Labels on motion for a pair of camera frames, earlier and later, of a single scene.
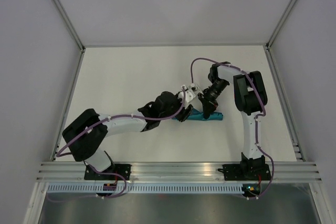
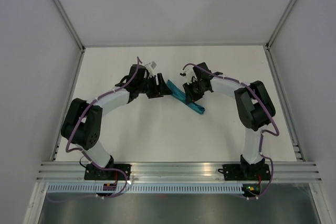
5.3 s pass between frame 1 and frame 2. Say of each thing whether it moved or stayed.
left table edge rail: stayed
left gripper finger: moved
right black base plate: stayed
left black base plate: stayed
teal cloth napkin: moved
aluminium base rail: stayed
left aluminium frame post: stayed
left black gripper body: moved
